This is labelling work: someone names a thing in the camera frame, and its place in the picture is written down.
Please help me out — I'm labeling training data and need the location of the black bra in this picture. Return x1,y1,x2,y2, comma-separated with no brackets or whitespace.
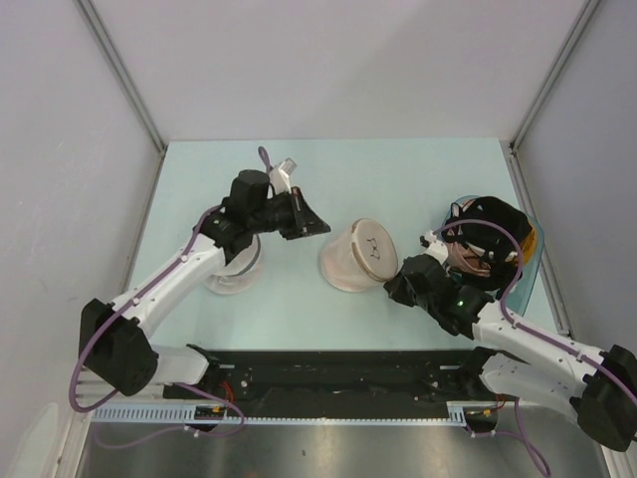
441,196,528,298

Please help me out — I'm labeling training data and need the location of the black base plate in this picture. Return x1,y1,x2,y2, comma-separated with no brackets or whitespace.
162,348,512,420

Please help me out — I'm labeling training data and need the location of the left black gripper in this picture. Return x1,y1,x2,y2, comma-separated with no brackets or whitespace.
249,186,330,240

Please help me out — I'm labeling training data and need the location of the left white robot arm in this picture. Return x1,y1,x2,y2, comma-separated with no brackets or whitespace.
79,169,330,398

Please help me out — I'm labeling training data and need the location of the pink mesh laundry bag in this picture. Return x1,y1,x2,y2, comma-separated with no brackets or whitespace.
319,218,398,293

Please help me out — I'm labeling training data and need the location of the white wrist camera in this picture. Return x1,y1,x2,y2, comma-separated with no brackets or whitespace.
420,230,449,265
269,158,297,196

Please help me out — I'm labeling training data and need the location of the yellow garment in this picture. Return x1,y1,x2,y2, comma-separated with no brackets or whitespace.
508,219,538,266

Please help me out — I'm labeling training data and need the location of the aluminium side rail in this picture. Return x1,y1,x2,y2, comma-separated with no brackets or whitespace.
501,141,636,477

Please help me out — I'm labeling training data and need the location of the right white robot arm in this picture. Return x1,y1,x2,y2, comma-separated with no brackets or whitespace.
384,254,636,452

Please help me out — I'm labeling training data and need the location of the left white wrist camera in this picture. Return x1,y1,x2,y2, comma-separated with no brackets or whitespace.
269,158,297,196

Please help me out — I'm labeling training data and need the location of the right aluminium frame post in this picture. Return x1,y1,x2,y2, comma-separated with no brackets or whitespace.
509,0,604,154

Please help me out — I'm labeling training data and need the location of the left aluminium frame post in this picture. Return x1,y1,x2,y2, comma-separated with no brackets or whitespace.
73,0,167,157

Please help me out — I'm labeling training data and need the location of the aluminium frame post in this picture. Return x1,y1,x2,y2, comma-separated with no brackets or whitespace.
509,0,604,154
73,0,167,157

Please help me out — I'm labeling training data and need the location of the teal plastic basin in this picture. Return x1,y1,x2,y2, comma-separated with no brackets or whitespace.
447,195,544,315

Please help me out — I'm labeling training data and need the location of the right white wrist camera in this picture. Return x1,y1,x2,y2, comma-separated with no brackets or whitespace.
420,230,449,265

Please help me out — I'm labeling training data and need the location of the grey-trimmed mesh laundry bag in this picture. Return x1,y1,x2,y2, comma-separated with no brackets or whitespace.
204,236,263,295

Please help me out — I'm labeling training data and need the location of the pink bra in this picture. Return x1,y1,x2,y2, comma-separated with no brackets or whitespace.
446,242,492,278

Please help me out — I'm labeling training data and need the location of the white slotted cable duct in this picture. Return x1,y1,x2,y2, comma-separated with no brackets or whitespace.
92,401,499,428

